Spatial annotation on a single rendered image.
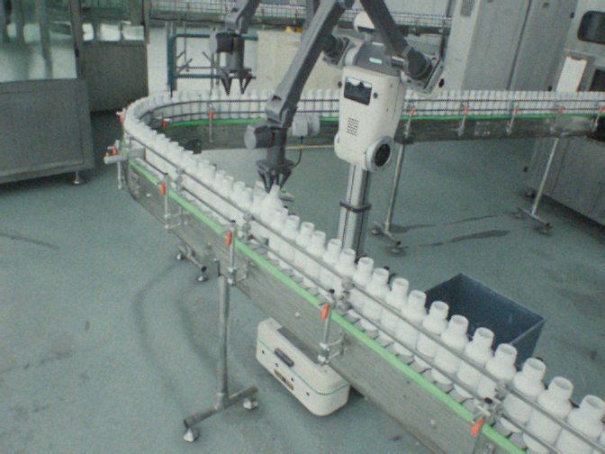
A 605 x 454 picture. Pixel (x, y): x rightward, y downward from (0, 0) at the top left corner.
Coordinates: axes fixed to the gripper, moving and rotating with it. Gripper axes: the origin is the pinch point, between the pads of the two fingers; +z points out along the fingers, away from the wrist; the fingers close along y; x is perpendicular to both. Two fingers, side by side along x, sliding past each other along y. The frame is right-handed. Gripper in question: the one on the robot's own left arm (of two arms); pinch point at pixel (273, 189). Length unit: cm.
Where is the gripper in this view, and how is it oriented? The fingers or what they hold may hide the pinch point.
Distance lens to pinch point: 157.9
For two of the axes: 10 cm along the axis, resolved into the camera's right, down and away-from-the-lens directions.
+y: 7.6, -2.3, 6.0
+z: -1.0, 8.9, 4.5
